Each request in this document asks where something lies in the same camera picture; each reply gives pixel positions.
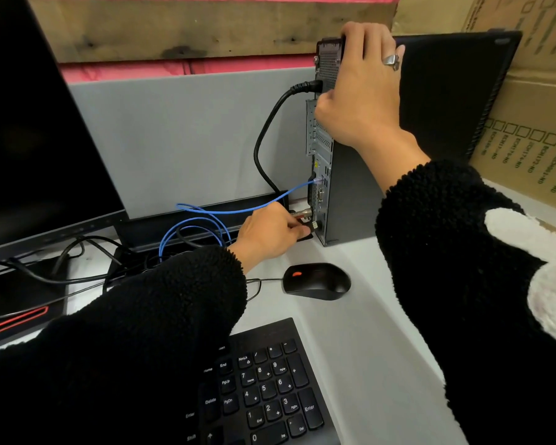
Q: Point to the person's right hand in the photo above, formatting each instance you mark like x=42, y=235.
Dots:
x=366, y=101

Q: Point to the person's left hand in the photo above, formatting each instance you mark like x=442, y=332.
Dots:
x=268, y=231

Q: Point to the black desktop tower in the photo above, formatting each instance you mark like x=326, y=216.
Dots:
x=445, y=88

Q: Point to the person's left forearm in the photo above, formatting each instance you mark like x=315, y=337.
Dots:
x=120, y=356

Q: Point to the person's right forearm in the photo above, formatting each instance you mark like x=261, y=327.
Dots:
x=468, y=296

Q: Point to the black mouse with red wheel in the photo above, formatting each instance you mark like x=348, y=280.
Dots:
x=317, y=282

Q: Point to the white desk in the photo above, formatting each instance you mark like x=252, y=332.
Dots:
x=375, y=342

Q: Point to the black computer monitor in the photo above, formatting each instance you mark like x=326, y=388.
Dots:
x=37, y=125

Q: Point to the plain brown cardboard sheet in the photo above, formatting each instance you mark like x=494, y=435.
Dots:
x=431, y=13

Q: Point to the black keyboard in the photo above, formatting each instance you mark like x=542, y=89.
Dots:
x=268, y=393

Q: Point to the long weathered wooden plank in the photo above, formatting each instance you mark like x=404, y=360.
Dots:
x=213, y=30

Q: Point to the printed brown cardboard box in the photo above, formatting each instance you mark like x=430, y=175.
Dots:
x=533, y=134

